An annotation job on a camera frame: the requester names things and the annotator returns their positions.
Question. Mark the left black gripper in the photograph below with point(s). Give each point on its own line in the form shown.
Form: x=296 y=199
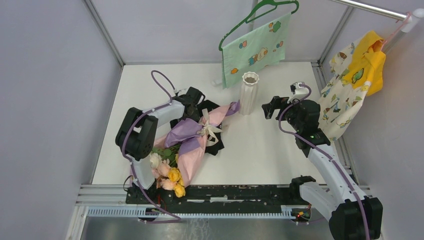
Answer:
x=196 y=115

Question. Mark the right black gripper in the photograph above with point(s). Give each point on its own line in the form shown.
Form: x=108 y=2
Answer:
x=268 y=108

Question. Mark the pink purple flower bouquet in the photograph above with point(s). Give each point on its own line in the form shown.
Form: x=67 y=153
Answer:
x=177 y=156

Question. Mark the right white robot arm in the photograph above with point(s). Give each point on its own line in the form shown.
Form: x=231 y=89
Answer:
x=351 y=214

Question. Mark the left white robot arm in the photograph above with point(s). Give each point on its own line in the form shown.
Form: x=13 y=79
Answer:
x=137 y=133

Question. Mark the white ribbed vase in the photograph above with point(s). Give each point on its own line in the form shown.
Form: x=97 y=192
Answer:
x=248 y=93

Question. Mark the green cartoon print towel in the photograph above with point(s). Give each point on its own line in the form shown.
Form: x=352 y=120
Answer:
x=264 y=46

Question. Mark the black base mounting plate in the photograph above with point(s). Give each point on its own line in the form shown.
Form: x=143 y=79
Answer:
x=222 y=199

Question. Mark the yellow cartoon print shirt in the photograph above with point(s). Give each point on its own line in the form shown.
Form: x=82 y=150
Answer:
x=357 y=73

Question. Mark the green clothes hanger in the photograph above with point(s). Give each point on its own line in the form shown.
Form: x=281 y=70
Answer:
x=253 y=15

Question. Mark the small circuit board with LED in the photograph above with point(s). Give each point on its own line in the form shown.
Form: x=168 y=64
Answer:
x=300 y=217

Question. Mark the metal hanging rod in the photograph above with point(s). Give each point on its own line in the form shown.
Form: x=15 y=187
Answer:
x=410 y=20

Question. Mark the pink clothes hanger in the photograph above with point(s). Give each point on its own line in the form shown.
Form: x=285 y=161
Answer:
x=396 y=30

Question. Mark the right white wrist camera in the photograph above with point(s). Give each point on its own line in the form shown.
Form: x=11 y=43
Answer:
x=299 y=91

